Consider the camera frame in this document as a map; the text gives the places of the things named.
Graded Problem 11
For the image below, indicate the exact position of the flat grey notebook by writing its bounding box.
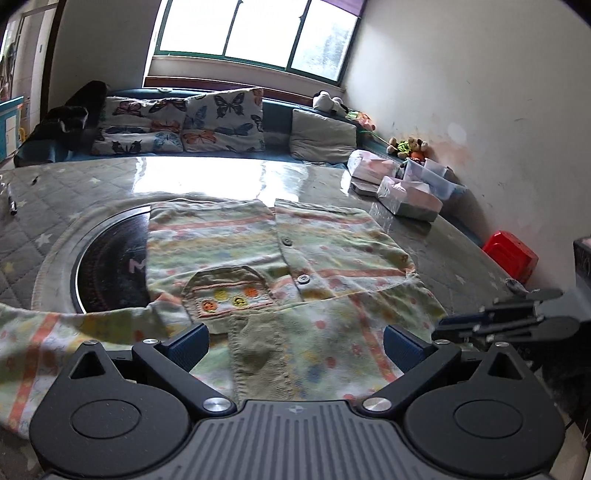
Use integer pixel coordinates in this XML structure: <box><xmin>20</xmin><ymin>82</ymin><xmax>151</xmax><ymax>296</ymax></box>
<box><xmin>351</xmin><ymin>179</ymin><xmax>379</xmax><ymax>198</ymax></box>

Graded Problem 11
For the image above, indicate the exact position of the left butterfly pillow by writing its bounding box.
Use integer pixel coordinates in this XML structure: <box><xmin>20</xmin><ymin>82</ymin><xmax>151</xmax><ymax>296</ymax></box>
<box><xmin>91</xmin><ymin>96</ymin><xmax>187</xmax><ymax>156</ymax></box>

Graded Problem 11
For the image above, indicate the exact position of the floral green child shirt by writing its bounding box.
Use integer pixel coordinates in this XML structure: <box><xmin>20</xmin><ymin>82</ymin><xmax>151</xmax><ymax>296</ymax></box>
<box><xmin>1</xmin><ymin>200</ymin><xmax>445</xmax><ymax>436</ymax></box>

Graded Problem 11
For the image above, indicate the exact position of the far pink tissue pack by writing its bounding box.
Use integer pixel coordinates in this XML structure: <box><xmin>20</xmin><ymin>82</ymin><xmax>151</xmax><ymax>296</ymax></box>
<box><xmin>346</xmin><ymin>149</ymin><xmax>399</xmax><ymax>184</ymax></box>

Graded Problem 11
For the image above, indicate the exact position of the pink green plush toy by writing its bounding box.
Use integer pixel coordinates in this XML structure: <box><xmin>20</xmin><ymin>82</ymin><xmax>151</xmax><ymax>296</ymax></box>
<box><xmin>346</xmin><ymin>110</ymin><xmax>376</xmax><ymax>132</ymax></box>

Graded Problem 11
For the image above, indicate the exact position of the butterfly pillow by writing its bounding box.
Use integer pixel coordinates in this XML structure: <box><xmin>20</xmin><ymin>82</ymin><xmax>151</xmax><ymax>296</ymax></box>
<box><xmin>180</xmin><ymin>87</ymin><xmax>266</xmax><ymax>153</ymax></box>
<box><xmin>91</xmin><ymin>96</ymin><xmax>187</xmax><ymax>156</ymax></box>

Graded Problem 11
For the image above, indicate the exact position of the round induction cooktop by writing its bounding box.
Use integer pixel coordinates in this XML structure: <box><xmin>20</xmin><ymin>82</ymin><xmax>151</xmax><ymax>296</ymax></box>
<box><xmin>70</xmin><ymin>205</ymin><xmax>150</xmax><ymax>313</ymax></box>

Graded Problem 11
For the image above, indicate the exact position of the brown plush toy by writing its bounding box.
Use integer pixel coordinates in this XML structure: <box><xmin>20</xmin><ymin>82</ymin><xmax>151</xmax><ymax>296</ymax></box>
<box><xmin>387</xmin><ymin>137</ymin><xmax>429</xmax><ymax>164</ymax></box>

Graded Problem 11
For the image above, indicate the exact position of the green framed window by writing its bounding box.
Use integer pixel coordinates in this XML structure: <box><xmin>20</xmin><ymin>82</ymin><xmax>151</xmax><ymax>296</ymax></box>
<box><xmin>155</xmin><ymin>0</ymin><xmax>366</xmax><ymax>85</ymax></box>

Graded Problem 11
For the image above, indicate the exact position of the white plush toy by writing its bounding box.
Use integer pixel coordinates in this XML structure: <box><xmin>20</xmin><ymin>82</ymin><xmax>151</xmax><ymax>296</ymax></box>
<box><xmin>312</xmin><ymin>91</ymin><xmax>349</xmax><ymax>118</ymax></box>

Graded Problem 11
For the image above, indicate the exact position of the grey cushion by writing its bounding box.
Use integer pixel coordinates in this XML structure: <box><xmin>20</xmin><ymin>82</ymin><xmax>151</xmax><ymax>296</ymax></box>
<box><xmin>288</xmin><ymin>109</ymin><xmax>356</xmax><ymax>164</ymax></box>

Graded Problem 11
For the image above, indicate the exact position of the black marker pen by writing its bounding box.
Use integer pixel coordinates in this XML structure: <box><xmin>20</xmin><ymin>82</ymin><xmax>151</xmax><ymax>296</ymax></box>
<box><xmin>6</xmin><ymin>184</ymin><xmax>18</xmax><ymax>216</ymax></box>

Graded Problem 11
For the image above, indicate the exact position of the clear plastic storage box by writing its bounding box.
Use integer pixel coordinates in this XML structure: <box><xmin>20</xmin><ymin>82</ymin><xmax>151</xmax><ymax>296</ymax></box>
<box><xmin>403</xmin><ymin>158</ymin><xmax>467</xmax><ymax>202</ymax></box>

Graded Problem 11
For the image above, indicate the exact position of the right butterfly pillow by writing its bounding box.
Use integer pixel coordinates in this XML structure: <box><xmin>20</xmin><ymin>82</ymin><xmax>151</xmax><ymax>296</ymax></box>
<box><xmin>180</xmin><ymin>87</ymin><xmax>266</xmax><ymax>153</ymax></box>

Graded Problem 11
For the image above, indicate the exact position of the black clothes pile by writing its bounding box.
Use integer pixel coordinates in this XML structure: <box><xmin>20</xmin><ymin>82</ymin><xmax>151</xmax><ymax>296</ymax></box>
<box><xmin>13</xmin><ymin>80</ymin><xmax>109</xmax><ymax>168</ymax></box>

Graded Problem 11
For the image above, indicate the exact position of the blue white cabinet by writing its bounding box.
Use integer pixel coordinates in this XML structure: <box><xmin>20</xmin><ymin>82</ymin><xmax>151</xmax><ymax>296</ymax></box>
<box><xmin>0</xmin><ymin>96</ymin><xmax>24</xmax><ymax>161</ymax></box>

